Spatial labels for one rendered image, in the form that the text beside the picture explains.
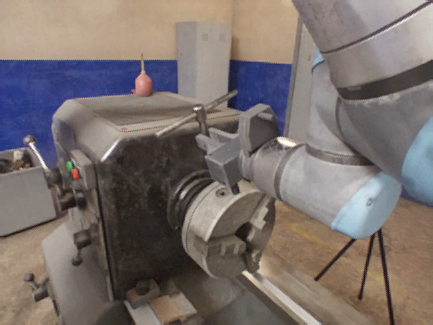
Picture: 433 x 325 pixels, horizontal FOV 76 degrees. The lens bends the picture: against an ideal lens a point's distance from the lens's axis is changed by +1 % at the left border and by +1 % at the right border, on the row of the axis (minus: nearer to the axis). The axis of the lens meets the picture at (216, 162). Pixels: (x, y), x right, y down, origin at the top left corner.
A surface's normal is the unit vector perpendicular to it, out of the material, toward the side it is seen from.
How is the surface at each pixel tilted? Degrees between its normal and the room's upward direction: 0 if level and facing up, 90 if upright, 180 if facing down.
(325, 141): 93
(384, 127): 123
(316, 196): 91
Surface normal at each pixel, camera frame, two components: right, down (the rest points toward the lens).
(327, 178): -0.63, 0.31
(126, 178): 0.62, 0.31
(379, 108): -0.67, 0.67
